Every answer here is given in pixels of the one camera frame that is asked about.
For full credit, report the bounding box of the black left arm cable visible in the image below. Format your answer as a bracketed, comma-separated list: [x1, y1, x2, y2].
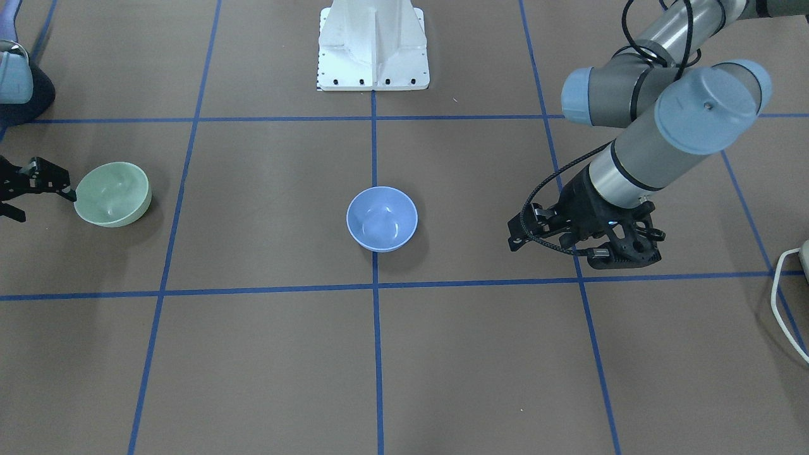
[520, 0, 727, 255]

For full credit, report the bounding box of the green bowl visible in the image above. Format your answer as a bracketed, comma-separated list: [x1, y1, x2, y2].
[73, 162, 152, 228]

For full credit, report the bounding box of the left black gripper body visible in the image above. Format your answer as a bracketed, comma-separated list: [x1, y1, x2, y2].
[554, 166, 617, 248]

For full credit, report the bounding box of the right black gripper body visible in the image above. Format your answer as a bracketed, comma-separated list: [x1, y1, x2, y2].
[1, 155, 21, 202]

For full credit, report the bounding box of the dark blue saucepan with lid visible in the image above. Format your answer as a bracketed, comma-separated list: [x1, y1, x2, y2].
[1, 1, 56, 128]

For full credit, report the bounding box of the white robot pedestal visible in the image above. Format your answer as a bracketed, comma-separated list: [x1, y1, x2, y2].
[316, 1, 430, 92]

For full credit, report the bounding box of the blue bowl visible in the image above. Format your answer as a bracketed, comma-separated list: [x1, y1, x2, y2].
[346, 186, 419, 253]

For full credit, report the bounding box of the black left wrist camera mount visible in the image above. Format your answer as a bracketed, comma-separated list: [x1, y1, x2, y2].
[587, 200, 666, 270]

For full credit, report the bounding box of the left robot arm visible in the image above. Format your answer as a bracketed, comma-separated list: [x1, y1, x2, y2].
[508, 1, 807, 270]

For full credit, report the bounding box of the white toaster power cord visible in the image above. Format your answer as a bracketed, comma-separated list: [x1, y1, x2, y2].
[771, 248, 809, 365]

